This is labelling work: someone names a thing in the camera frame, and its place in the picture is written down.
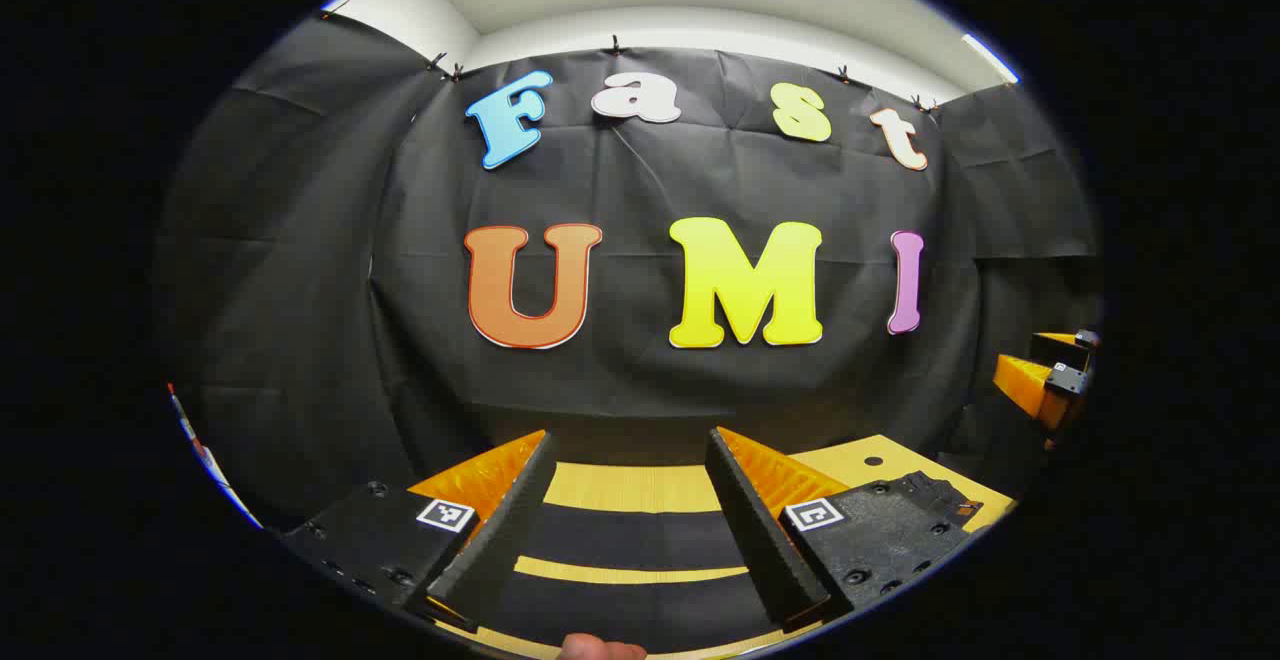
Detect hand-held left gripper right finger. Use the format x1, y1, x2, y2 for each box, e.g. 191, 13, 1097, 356
705, 427, 979, 635

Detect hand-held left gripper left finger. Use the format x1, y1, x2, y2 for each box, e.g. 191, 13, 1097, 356
280, 429, 559, 634

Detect dark grey jeans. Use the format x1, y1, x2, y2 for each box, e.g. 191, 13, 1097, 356
485, 470, 988, 655

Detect ceiling light panel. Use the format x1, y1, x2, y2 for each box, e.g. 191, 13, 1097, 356
963, 32, 1022, 85

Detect black backdrop cloth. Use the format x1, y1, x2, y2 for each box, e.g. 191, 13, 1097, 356
155, 10, 1101, 531

